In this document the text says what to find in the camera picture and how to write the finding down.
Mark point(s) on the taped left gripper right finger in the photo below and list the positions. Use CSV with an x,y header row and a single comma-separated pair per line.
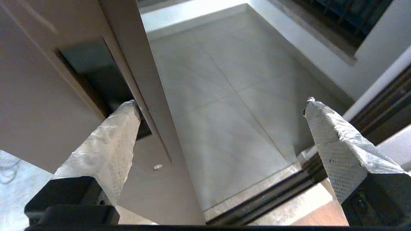
x,y
343,154

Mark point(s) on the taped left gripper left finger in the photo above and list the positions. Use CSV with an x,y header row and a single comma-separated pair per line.
x,y
102,150

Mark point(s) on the brown framed sliding glass door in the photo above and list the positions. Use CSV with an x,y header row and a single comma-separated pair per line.
x,y
32,96

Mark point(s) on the dark brown door jamb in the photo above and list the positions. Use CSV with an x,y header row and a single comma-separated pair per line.
x,y
385,106

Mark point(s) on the dark metal floor track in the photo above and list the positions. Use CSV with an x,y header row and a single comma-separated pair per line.
x,y
266,195

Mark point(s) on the grey stone window sill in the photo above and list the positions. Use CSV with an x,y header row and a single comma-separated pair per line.
x,y
321,35

